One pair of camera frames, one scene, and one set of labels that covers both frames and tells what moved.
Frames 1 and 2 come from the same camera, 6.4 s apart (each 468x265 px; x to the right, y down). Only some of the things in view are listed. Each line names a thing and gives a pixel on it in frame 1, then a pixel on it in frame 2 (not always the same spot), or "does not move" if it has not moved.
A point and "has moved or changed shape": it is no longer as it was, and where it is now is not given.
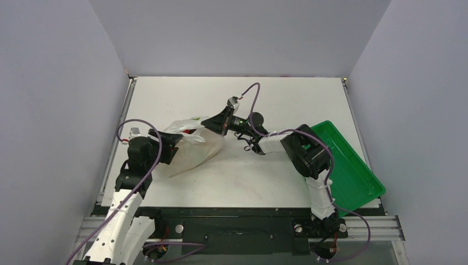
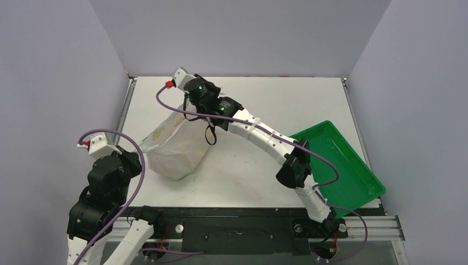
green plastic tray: [354, 184] does not move
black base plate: [277, 231] does not move
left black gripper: [169, 148] -> [133, 158]
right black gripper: [225, 120] -> [192, 108]
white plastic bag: [198, 144] has moved or changed shape
